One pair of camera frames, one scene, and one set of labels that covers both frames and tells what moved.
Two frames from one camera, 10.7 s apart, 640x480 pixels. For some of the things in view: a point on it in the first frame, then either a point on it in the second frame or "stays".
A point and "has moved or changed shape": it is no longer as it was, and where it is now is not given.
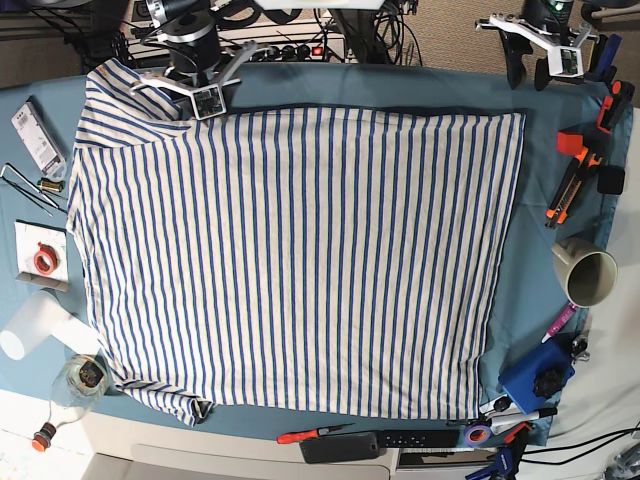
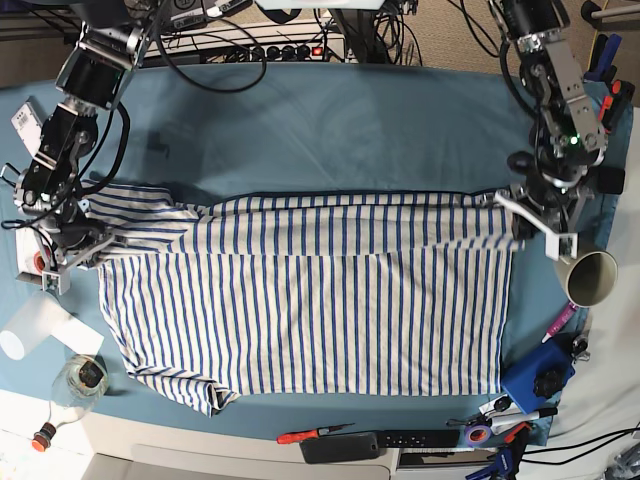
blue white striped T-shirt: (297, 261) has moved or changed shape
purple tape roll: (471, 443) stays
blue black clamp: (602, 68) stays
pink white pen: (560, 321) stays
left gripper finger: (514, 47) -> (522, 229)
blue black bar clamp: (508, 457) stays
